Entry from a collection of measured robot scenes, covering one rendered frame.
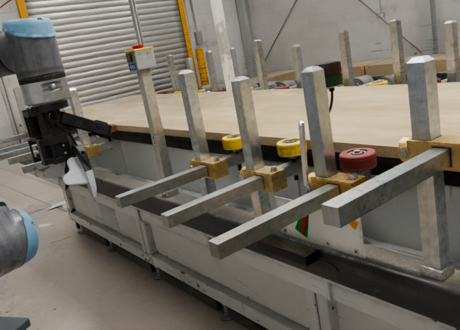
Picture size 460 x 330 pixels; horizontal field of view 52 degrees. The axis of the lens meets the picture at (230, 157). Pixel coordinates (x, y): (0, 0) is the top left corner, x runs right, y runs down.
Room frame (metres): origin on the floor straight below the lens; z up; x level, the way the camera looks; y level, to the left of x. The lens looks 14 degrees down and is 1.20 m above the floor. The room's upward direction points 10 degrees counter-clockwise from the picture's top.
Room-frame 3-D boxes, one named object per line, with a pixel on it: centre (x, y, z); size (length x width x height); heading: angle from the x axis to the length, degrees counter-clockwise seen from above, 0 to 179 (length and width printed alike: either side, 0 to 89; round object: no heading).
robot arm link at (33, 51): (0.98, 0.34, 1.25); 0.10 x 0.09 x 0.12; 55
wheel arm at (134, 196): (1.34, 0.14, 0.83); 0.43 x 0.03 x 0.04; 125
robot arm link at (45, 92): (0.98, 0.34, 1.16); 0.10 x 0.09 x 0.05; 38
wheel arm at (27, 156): (2.36, 0.86, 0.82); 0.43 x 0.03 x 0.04; 125
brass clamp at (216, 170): (1.41, 0.07, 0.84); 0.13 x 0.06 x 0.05; 35
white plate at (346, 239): (1.03, -0.17, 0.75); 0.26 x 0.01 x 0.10; 35
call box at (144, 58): (1.64, 0.23, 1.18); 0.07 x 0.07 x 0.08; 35
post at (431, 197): (0.81, -0.35, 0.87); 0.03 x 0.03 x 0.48; 35
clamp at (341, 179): (1.00, -0.22, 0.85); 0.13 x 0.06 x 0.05; 35
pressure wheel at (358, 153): (1.02, -0.28, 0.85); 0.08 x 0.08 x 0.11
